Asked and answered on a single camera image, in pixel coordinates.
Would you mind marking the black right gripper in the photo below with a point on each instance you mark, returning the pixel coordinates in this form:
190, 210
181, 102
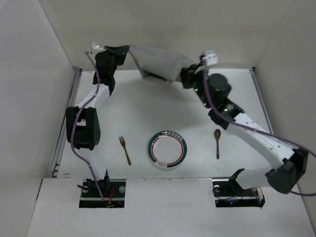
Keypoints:
185, 74

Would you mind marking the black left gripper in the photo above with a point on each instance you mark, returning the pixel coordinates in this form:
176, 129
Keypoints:
118, 51

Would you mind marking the grey cloth napkin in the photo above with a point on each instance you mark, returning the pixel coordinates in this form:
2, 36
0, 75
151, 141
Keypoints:
163, 63

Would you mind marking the white plate with coloured rim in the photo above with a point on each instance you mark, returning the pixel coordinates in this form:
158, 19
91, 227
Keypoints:
167, 150

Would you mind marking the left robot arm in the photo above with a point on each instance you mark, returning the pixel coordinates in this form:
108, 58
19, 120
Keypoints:
82, 124

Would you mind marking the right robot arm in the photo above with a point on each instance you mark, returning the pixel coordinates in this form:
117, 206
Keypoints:
288, 163

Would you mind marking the brown wooden spoon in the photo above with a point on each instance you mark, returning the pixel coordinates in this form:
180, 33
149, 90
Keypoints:
217, 135

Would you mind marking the brown wooden fork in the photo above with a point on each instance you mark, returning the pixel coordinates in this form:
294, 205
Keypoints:
123, 143

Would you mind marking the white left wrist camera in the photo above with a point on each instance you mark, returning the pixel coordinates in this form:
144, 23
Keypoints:
95, 47

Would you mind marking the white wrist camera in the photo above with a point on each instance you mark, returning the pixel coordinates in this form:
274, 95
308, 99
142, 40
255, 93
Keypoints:
209, 57
95, 47

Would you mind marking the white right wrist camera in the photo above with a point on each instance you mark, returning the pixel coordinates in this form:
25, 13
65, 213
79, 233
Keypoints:
209, 57

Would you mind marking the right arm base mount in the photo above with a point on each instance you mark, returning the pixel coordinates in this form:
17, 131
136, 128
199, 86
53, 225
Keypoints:
228, 193

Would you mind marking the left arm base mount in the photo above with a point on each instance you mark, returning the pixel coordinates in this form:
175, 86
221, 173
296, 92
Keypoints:
113, 193

